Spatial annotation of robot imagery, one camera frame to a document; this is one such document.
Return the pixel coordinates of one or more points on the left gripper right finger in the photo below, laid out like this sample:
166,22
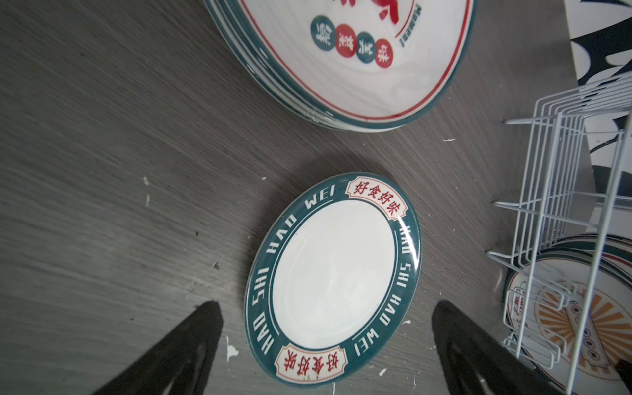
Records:
475,363

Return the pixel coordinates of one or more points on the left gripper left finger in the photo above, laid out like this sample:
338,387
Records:
180,363

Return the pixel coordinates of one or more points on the row plate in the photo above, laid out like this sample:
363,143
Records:
357,66
571,333

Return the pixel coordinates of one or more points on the row plate hao shi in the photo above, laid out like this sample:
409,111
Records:
333,279

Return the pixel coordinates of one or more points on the white wire dish rack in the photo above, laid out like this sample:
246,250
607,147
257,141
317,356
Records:
579,144

